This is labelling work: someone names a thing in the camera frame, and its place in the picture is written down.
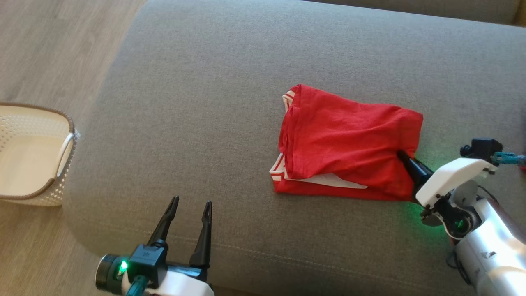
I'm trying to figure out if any grey sofa seat cushion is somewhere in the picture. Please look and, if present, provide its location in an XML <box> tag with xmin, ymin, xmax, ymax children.
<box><xmin>62</xmin><ymin>0</ymin><xmax>526</xmax><ymax>296</ymax></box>

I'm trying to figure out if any red white striped mesh jersey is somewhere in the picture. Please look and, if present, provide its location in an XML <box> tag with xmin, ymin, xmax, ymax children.
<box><xmin>269</xmin><ymin>83</ymin><xmax>424</xmax><ymax>202</ymax></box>

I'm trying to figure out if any teal right cable plug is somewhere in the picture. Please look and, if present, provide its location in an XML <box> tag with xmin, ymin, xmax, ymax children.
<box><xmin>491</xmin><ymin>151</ymin><xmax>526</xmax><ymax>166</ymax></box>

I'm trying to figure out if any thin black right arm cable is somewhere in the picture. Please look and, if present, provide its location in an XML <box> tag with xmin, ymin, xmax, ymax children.
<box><xmin>445</xmin><ymin>250</ymin><xmax>474</xmax><ymax>285</ymax></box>

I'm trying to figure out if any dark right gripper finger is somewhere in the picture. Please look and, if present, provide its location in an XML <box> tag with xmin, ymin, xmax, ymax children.
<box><xmin>396</xmin><ymin>150</ymin><xmax>435</xmax><ymax>184</ymax></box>

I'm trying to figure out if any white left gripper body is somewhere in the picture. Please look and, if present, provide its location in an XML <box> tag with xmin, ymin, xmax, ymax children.
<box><xmin>145</xmin><ymin>265</ymin><xmax>215</xmax><ymax>296</ymax></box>

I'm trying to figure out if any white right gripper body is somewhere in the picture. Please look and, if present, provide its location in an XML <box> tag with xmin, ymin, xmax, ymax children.
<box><xmin>412</xmin><ymin>157</ymin><xmax>498</xmax><ymax>208</ymax></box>

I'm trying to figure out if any cream perforated laundry basket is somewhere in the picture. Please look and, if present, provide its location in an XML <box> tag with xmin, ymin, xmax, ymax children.
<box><xmin>0</xmin><ymin>102</ymin><xmax>81</xmax><ymax>206</ymax></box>

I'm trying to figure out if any teal left cable plug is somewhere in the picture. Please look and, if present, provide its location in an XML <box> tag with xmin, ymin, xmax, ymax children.
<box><xmin>125</xmin><ymin>275</ymin><xmax>149</xmax><ymax>296</ymax></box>

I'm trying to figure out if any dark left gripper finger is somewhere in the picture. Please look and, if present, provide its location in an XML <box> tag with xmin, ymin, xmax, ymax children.
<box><xmin>189</xmin><ymin>200</ymin><xmax>214</xmax><ymax>269</ymax></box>
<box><xmin>147</xmin><ymin>195</ymin><xmax>180</xmax><ymax>247</ymax></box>

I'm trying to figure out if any grey sofa back cushion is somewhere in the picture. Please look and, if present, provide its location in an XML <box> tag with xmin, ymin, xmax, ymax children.
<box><xmin>302</xmin><ymin>0</ymin><xmax>521</xmax><ymax>25</ymax></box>

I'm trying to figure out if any teal cable plug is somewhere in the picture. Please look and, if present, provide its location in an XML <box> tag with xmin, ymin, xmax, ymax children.
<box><xmin>491</xmin><ymin>151</ymin><xmax>526</xmax><ymax>166</ymax></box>
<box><xmin>125</xmin><ymin>275</ymin><xmax>149</xmax><ymax>296</ymax></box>

